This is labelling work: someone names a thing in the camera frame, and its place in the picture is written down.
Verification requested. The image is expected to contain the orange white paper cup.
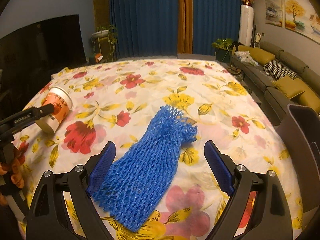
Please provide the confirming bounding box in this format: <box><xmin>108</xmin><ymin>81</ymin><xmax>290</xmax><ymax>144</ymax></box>
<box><xmin>36</xmin><ymin>86</ymin><xmax>73</xmax><ymax>134</ymax></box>

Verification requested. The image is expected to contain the blue foam fruit net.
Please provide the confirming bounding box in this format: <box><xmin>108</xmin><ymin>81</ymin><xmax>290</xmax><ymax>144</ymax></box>
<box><xmin>92</xmin><ymin>105</ymin><xmax>197</xmax><ymax>232</ymax></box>

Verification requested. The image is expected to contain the dark grey trash bin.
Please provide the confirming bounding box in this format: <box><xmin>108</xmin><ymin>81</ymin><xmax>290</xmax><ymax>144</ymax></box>
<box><xmin>276</xmin><ymin>104</ymin><xmax>319</xmax><ymax>227</ymax></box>

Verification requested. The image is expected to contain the person's left hand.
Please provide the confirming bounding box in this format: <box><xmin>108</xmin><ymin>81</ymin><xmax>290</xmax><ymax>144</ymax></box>
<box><xmin>1</xmin><ymin>158</ymin><xmax>24</xmax><ymax>189</ymax></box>

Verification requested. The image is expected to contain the black television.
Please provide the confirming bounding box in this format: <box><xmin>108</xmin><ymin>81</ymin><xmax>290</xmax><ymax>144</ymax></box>
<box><xmin>1</xmin><ymin>15</ymin><xmax>86</xmax><ymax>117</ymax></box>

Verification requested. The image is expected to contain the floral tablecloth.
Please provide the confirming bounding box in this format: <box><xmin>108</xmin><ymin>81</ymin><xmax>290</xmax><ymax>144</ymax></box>
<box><xmin>14</xmin><ymin>59</ymin><xmax>303</xmax><ymax>239</ymax></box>

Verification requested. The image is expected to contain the plant on stand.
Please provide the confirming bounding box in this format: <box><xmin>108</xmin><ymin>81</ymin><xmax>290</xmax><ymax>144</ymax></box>
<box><xmin>91</xmin><ymin>24</ymin><xmax>118</xmax><ymax>63</ymax></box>

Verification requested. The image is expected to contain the mustard yellow cushion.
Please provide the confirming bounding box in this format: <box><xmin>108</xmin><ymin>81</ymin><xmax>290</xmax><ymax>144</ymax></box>
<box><xmin>273</xmin><ymin>75</ymin><xmax>304</xmax><ymax>100</ymax></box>

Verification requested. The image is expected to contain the grey sofa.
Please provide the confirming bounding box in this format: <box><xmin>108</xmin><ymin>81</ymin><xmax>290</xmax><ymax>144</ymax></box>
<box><xmin>231</xmin><ymin>42</ymin><xmax>319</xmax><ymax>126</ymax></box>

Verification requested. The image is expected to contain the black white patterned cushion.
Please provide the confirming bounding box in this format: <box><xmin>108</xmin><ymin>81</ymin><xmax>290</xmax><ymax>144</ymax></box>
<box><xmin>264</xmin><ymin>60</ymin><xmax>298</xmax><ymax>80</ymax></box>

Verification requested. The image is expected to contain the potted green plant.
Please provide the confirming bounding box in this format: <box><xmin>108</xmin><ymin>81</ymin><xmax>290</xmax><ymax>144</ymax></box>
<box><xmin>212</xmin><ymin>38</ymin><xmax>233</xmax><ymax>63</ymax></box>

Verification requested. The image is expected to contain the blue curtain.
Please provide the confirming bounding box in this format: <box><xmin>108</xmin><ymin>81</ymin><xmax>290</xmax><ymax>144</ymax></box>
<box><xmin>110</xmin><ymin>0</ymin><xmax>241</xmax><ymax>58</ymax></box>

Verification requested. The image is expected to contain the white standing air conditioner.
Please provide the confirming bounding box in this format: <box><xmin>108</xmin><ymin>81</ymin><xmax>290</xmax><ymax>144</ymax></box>
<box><xmin>238</xmin><ymin>4</ymin><xmax>254</xmax><ymax>47</ymax></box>

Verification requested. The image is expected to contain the sailboat tree painting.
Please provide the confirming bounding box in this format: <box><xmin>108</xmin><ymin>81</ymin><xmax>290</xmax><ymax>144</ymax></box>
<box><xmin>284</xmin><ymin>0</ymin><xmax>320</xmax><ymax>44</ymax></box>

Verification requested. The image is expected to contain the small landscape painting left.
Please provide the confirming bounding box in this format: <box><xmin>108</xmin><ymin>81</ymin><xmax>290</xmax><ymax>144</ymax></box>
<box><xmin>265</xmin><ymin>0</ymin><xmax>283</xmax><ymax>27</ymax></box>

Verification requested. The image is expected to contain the orange curtain strip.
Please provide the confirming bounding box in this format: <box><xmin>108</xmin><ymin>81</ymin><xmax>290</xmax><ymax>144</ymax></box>
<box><xmin>177</xmin><ymin>0</ymin><xmax>193</xmax><ymax>54</ymax></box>

